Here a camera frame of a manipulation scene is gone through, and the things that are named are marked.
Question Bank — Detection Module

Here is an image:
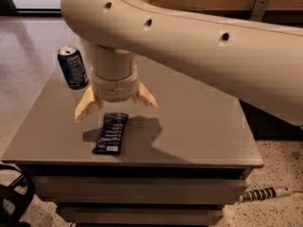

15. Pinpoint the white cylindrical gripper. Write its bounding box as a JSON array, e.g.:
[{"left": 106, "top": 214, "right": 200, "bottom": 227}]
[{"left": 75, "top": 66, "right": 158, "bottom": 122}]

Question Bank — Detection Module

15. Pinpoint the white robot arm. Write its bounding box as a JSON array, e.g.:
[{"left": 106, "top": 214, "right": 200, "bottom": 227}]
[{"left": 61, "top": 0, "right": 303, "bottom": 126}]

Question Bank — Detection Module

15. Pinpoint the grey drawer cabinet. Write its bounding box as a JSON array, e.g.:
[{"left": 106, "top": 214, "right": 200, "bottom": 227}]
[{"left": 3, "top": 58, "right": 262, "bottom": 227}]

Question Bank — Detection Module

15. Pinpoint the blue soda can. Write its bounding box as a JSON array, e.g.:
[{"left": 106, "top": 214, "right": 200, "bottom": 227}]
[{"left": 58, "top": 45, "right": 88, "bottom": 90}]

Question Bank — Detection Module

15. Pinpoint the blue rxbar blueberry wrapper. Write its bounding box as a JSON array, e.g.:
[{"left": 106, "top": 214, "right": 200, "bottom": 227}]
[{"left": 92, "top": 113, "right": 129, "bottom": 155}]

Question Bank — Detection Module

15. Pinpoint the striped power strip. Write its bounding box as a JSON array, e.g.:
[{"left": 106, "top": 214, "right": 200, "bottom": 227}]
[{"left": 238, "top": 186, "right": 294, "bottom": 202}]

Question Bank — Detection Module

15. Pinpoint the black chair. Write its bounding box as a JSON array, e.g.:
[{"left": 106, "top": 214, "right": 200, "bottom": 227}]
[{"left": 0, "top": 164, "right": 36, "bottom": 227}]

